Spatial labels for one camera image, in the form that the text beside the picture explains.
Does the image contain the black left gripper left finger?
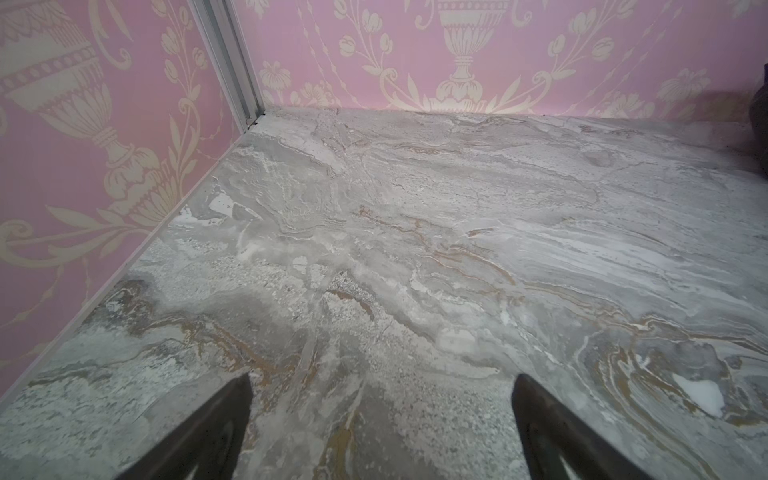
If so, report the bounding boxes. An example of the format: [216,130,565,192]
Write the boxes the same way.
[118,374,253,479]

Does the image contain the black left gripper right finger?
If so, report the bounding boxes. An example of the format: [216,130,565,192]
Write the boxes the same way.
[511,374,650,480]

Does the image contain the aluminium corner post left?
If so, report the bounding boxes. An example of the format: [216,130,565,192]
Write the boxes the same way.
[189,0,265,133]

